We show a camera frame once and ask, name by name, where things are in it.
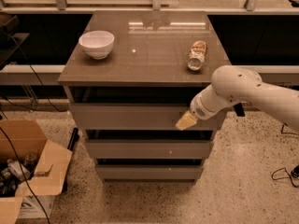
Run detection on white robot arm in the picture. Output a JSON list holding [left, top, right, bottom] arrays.
[[176, 65, 299, 132]]

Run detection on black cable at right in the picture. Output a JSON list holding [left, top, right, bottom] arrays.
[[270, 123, 299, 189]]

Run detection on white ceramic bowl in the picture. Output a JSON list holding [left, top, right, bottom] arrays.
[[78, 31, 115, 60]]

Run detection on black cable at left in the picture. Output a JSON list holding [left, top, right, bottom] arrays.
[[0, 31, 68, 224]]

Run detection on grey drawer cabinet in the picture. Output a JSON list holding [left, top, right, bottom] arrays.
[[57, 10, 241, 185]]

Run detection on bottles inside cardboard box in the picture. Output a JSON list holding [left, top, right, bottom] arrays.
[[0, 152, 38, 197]]

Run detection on grey middle drawer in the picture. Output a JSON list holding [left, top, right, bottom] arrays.
[[85, 141, 213, 159]]

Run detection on black bar on floor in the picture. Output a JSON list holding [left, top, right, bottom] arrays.
[[62, 127, 79, 193]]

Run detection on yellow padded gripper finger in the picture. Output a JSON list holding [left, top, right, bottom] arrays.
[[176, 110, 197, 131]]

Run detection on grey top drawer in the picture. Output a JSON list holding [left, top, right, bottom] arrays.
[[68, 102, 229, 131]]

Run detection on grey drawer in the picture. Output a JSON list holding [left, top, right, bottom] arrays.
[[95, 165, 204, 180], [68, 102, 229, 131], [85, 141, 213, 159]]

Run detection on open cardboard box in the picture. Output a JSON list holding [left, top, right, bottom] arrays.
[[0, 120, 72, 224]]

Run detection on lying glass jar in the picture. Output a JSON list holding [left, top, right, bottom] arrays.
[[187, 40, 207, 71]]

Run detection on grey bottom drawer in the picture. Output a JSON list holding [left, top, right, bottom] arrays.
[[95, 165, 204, 180]]

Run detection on black cable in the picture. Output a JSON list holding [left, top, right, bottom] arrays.
[[270, 123, 299, 189], [0, 31, 68, 224]]

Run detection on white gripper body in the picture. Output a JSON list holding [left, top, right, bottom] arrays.
[[190, 85, 231, 120]]

